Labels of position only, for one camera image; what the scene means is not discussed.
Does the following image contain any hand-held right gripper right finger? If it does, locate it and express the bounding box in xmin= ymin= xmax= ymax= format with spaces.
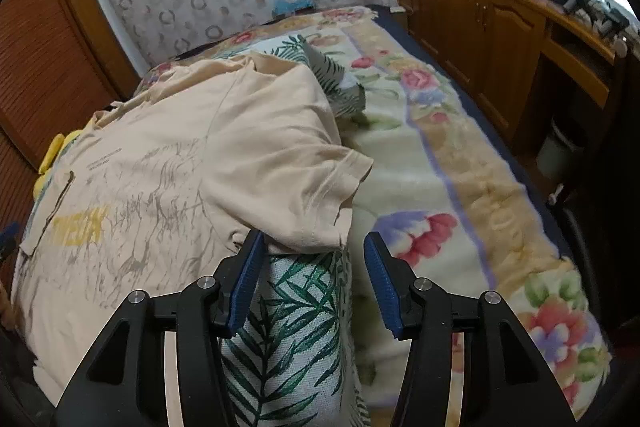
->
xmin=364 ymin=232 xmax=576 ymax=427

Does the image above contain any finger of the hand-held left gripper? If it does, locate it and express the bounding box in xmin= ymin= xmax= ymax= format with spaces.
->
xmin=0 ymin=224 xmax=20 ymax=268

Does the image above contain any wooden cabinet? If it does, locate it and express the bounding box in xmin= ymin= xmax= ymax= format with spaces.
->
xmin=390 ymin=0 xmax=626 ymax=158

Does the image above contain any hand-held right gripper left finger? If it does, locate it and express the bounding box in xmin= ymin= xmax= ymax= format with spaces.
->
xmin=55 ymin=229 xmax=264 ymax=427

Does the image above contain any floral blanket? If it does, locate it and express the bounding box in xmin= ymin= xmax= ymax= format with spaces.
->
xmin=135 ymin=4 xmax=613 ymax=423

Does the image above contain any blue cloth item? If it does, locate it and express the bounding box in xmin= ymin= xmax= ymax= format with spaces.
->
xmin=272 ymin=0 xmax=316 ymax=18

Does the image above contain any leaf print bed sheet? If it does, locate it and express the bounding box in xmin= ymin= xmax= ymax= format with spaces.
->
xmin=220 ymin=34 xmax=373 ymax=427

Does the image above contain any yellow plush toy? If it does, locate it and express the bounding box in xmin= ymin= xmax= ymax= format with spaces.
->
xmin=32 ymin=132 xmax=81 ymax=200

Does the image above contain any black chair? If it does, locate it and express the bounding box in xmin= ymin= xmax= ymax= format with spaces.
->
xmin=545 ymin=184 xmax=640 ymax=358

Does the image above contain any white trash bin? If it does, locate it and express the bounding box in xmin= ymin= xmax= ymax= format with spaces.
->
xmin=537 ymin=114 xmax=586 ymax=180

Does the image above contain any beige printed t-shirt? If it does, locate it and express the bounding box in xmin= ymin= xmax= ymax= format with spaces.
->
xmin=10 ymin=54 xmax=375 ymax=408

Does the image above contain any wooden louvered wardrobe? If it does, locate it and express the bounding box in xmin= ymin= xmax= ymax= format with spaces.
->
xmin=0 ymin=0 xmax=143 ymax=258

